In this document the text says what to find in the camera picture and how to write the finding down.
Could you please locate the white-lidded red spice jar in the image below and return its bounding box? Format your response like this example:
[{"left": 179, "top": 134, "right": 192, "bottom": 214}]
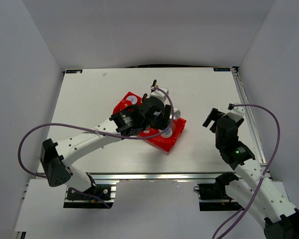
[{"left": 125, "top": 94, "right": 140, "bottom": 106}]

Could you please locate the clear jar with white granules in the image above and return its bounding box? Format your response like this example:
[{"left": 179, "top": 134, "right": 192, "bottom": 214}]
[{"left": 173, "top": 108, "right": 181, "bottom": 120}]

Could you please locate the silver-lidded clear jar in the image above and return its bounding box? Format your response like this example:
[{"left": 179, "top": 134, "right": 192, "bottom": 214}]
[{"left": 160, "top": 127, "right": 173, "bottom": 138}]

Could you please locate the gold-spout bottle with dark sauce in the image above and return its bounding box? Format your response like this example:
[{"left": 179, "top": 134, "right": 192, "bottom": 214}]
[{"left": 150, "top": 80, "right": 157, "bottom": 91}]

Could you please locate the gold-spout clear oil bottle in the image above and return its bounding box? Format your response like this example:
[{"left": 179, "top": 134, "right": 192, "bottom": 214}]
[{"left": 141, "top": 93, "right": 148, "bottom": 102}]

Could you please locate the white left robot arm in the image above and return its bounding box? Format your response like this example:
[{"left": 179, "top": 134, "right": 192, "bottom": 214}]
[{"left": 40, "top": 96, "right": 173, "bottom": 199}]

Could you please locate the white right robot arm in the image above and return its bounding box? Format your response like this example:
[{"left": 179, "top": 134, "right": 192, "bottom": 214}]
[{"left": 203, "top": 104, "right": 299, "bottom": 239}]

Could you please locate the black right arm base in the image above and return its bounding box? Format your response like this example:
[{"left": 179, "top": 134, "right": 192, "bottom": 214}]
[{"left": 193, "top": 184, "right": 241, "bottom": 212}]

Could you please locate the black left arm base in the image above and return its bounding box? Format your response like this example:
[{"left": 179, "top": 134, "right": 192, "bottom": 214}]
[{"left": 63, "top": 180, "right": 117, "bottom": 209}]

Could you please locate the red plastic organizer bin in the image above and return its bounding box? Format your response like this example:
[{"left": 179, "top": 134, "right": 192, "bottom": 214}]
[{"left": 110, "top": 92, "right": 186, "bottom": 152}]

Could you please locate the blue label sticker right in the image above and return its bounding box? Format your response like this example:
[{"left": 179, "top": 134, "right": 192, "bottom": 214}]
[{"left": 213, "top": 67, "right": 231, "bottom": 72}]

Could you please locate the blue label sticker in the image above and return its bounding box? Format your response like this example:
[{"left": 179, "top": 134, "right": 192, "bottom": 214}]
[
  {"left": 213, "top": 67, "right": 231, "bottom": 72},
  {"left": 65, "top": 69, "right": 83, "bottom": 74}
]

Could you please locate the blue label sticker left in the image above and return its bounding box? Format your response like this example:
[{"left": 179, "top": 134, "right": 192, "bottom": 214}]
[{"left": 65, "top": 69, "right": 83, "bottom": 74}]

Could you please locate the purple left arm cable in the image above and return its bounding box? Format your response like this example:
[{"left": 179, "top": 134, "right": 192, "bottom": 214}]
[{"left": 17, "top": 87, "right": 175, "bottom": 209}]

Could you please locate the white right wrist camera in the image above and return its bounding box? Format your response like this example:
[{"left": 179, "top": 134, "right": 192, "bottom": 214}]
[{"left": 226, "top": 104, "right": 245, "bottom": 123}]

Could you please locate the aluminium table frame rail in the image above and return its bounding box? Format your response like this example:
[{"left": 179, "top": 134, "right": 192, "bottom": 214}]
[{"left": 231, "top": 66, "right": 267, "bottom": 169}]

